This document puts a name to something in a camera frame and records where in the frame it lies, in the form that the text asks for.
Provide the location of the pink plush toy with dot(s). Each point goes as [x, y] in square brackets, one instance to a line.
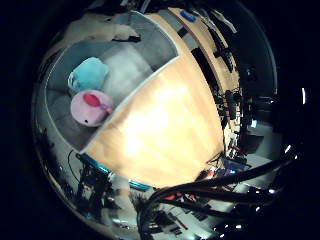
[90, 110]

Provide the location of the grey fabric container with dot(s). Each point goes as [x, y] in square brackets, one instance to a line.
[133, 66]

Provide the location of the cyan plush toy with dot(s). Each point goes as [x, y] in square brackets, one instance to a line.
[90, 73]

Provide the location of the blue round object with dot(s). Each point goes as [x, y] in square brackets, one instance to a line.
[188, 15]

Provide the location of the wooden side table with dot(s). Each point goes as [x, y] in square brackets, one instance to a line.
[213, 56]

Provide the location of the black stand under table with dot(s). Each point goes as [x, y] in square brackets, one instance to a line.
[93, 190]

